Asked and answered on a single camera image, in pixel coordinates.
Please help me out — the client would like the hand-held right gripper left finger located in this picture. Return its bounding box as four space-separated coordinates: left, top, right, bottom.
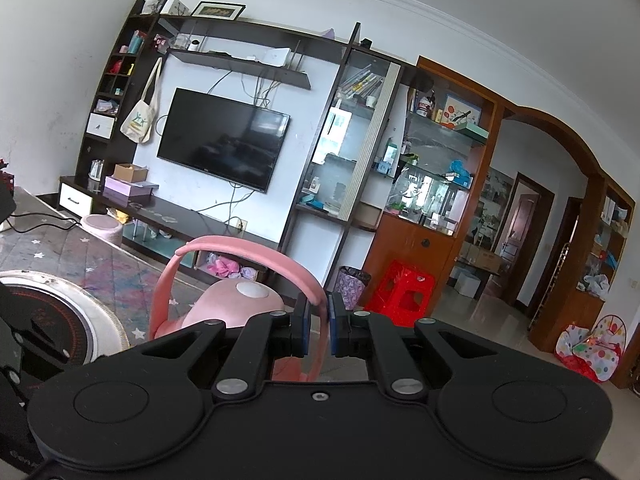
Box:
131 294 309 397

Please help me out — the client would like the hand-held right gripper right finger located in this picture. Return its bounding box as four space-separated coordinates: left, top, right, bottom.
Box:
329 292 507 397

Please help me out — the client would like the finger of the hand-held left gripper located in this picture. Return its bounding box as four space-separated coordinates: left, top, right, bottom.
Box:
0 282 68 363

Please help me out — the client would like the pink container with handle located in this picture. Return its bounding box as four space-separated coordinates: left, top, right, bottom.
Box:
147 235 331 384

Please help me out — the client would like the purple patterned waste bin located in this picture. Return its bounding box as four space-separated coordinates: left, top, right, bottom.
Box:
335 266 372 311

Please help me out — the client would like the round induction cooker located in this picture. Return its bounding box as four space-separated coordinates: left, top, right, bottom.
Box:
0 270 130 392

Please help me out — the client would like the red plastic stool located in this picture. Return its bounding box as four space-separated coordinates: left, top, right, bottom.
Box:
364 260 435 326

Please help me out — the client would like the star patterned table cloth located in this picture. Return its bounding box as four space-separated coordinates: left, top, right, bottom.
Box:
0 186 216 361

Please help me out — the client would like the pink cloth bundle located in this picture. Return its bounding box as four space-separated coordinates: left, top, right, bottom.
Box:
206 254 261 282

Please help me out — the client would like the pink round stool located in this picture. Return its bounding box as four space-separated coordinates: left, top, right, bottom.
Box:
81 214 124 249

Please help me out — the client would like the black device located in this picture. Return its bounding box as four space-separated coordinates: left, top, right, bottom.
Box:
0 180 19 227

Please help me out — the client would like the white storage box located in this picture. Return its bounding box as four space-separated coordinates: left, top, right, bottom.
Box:
452 272 484 297

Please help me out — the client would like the white drawer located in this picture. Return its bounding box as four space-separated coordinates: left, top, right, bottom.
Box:
58 182 95 217

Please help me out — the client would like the purple flat box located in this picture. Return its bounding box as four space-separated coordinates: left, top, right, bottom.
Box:
103 176 160 206

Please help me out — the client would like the brown wooden cabinet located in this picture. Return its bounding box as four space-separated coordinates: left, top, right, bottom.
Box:
361 56 518 311

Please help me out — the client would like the cardboard box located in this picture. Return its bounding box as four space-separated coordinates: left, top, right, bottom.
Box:
113 163 149 183

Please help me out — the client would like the glass display cabinet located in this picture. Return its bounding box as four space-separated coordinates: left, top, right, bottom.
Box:
295 47 403 223

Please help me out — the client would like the blue plastic bag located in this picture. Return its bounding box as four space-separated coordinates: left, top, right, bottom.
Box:
449 160 474 189

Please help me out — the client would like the brown wooden door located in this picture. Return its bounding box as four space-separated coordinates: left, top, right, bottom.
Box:
500 172 556 306

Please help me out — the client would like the flat screen television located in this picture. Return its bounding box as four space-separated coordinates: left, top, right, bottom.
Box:
157 87 291 193

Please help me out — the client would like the metal folding ladder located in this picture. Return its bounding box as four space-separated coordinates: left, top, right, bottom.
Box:
529 242 572 332

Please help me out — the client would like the white tote bag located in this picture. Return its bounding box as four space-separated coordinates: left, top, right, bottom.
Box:
120 56 164 145

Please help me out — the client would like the colourful picture box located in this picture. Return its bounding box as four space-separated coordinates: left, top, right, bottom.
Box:
442 92 484 129

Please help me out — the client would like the colourful polka dot toy tent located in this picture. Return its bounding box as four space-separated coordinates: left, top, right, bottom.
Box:
555 314 629 384

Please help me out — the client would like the brown wooden side shelf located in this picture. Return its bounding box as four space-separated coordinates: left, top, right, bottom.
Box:
529 165 636 390

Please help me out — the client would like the black framed picture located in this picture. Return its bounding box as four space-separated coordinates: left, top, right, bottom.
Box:
191 1 247 21

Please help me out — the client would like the black cable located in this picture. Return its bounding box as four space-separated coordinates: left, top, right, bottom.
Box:
9 211 83 231

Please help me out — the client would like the dark wall shelving unit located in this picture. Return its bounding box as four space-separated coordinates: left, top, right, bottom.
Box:
59 0 403 281

